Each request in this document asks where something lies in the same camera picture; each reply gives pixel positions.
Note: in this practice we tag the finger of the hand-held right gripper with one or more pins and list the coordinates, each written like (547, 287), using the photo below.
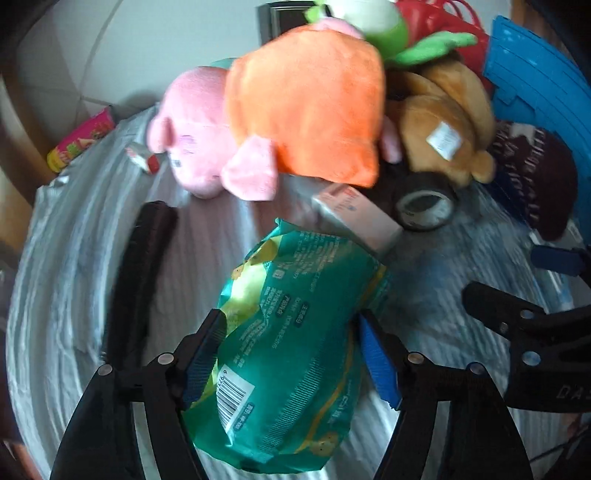
(556, 261)
(503, 307)

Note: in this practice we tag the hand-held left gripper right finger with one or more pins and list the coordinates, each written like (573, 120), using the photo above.
(378, 364)

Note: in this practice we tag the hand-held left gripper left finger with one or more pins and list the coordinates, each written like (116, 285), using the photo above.
(203, 364)

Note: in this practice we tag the green snack bag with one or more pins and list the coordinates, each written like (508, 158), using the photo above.
(286, 360)

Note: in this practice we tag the blue plastic storage crate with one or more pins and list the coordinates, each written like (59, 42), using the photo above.
(540, 83)

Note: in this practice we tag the brown teddy bear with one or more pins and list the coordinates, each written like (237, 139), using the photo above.
(434, 106)

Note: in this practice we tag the pink pig plush orange dress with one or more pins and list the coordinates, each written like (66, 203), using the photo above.
(304, 106)

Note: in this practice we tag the long black object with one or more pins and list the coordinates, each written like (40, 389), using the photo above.
(138, 277)

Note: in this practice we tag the tape roll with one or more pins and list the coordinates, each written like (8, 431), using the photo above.
(450, 207)

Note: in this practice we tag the pale blue striped tablecloth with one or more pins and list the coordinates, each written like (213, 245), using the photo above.
(69, 300)

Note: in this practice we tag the small pink and white box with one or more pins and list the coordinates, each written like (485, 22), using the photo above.
(360, 217)

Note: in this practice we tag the small red and white box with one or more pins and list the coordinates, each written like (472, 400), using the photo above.
(143, 159)

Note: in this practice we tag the pink snack canister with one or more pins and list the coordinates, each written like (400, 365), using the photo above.
(81, 143)

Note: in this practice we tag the red bear-shaped case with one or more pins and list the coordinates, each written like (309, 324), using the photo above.
(434, 16)

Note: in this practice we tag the green plush toy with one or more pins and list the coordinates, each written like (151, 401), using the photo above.
(383, 27)

